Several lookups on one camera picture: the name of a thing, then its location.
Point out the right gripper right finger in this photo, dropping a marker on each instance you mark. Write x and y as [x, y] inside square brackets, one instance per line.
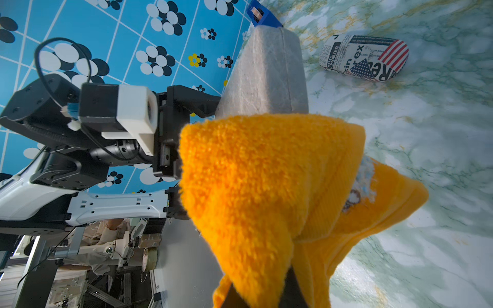
[292, 296]

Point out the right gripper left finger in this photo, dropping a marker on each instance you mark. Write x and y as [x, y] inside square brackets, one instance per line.
[233, 299]

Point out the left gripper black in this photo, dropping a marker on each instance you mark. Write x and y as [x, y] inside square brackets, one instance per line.
[175, 109]

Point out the orange towel cloth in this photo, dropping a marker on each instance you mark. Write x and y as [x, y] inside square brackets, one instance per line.
[274, 191]

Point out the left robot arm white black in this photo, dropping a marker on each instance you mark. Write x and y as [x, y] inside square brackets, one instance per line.
[85, 131]

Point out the blue tape dispenser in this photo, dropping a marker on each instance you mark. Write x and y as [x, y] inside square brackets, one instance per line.
[261, 16]

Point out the newspaper print pouch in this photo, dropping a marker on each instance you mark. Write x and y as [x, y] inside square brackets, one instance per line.
[377, 59]

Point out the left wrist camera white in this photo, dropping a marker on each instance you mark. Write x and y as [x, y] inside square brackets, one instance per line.
[118, 112]

